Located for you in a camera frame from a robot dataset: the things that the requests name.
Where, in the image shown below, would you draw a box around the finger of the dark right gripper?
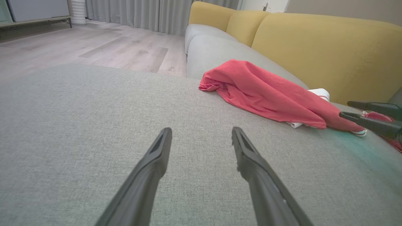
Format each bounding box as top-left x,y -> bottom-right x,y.
347,100 -> 402,121
339,111 -> 402,142

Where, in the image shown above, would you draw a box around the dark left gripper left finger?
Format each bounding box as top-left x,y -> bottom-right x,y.
94,127 -> 172,226

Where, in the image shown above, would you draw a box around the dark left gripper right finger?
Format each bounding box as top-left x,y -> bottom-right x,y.
232,126 -> 314,226

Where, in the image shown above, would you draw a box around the red shorts white waistband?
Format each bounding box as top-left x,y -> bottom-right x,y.
199,59 -> 402,154

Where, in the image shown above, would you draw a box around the yellow sofa backrest cushion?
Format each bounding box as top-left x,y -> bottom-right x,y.
226,10 -> 271,47
251,13 -> 402,105
188,1 -> 236,32

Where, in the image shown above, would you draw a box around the grey sofa seat cushion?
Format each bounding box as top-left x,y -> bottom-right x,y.
187,35 -> 310,90
185,24 -> 237,54

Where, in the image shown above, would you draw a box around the white door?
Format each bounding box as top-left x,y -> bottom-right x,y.
240,0 -> 289,13

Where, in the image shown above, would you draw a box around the grey curtain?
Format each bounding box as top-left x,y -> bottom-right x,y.
85,0 -> 239,35

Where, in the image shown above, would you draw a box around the white ribbed cylinder appliance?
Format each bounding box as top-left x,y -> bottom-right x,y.
71,0 -> 87,25

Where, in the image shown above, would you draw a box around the grey low cabinet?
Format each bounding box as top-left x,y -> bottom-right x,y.
0,0 -> 73,32

